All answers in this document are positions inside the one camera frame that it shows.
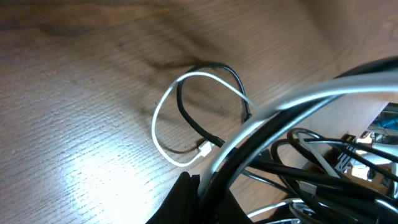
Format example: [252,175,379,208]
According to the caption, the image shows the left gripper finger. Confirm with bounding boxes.
[146,172,200,224]

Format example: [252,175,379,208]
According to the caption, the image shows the black usb cable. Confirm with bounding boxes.
[175,55,398,224]

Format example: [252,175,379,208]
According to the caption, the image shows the white usb cable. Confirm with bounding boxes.
[150,71,398,224]

